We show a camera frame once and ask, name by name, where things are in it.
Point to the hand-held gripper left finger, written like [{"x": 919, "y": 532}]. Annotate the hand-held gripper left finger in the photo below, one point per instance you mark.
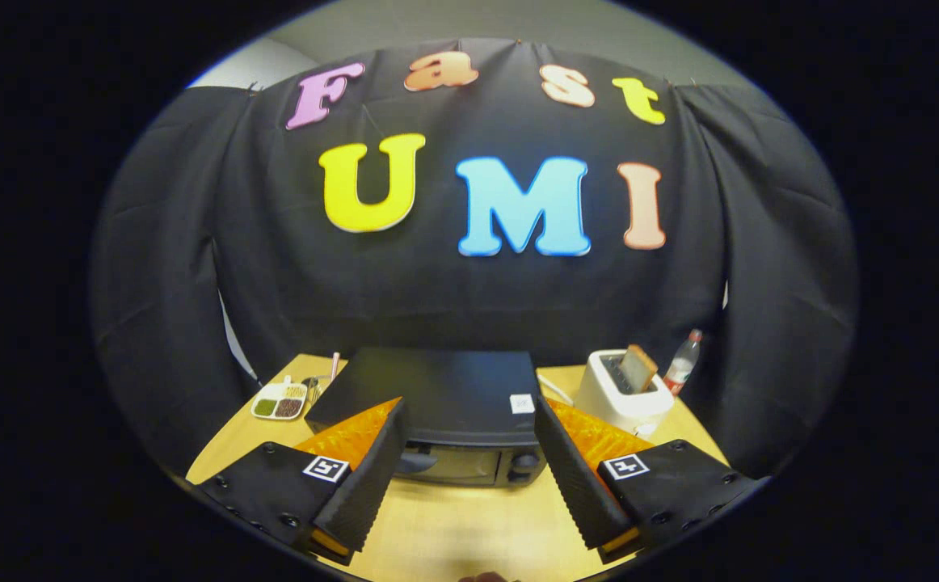
[{"x": 368, "y": 485}]

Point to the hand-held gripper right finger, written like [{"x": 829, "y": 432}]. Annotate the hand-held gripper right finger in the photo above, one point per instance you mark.
[{"x": 570, "y": 477}]

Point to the black toaster oven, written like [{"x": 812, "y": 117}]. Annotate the black toaster oven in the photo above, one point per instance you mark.
[{"x": 453, "y": 388}]

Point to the white pop-up toaster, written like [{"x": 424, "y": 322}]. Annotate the white pop-up toaster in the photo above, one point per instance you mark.
[{"x": 611, "y": 400}]

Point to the small dark metal tool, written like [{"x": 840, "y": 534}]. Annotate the small dark metal tool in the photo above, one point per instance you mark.
[{"x": 313, "y": 388}]

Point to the white divided bean tray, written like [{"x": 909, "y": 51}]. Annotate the white divided bean tray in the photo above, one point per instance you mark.
[{"x": 275, "y": 404}]

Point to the pink straw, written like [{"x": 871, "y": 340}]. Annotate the pink straw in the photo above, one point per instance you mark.
[{"x": 334, "y": 365}]

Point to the brown bread slice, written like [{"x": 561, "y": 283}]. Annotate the brown bread slice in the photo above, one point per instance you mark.
[{"x": 639, "y": 370}]

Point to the red label plastic bottle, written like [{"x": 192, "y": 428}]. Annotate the red label plastic bottle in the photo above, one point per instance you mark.
[{"x": 682, "y": 368}]

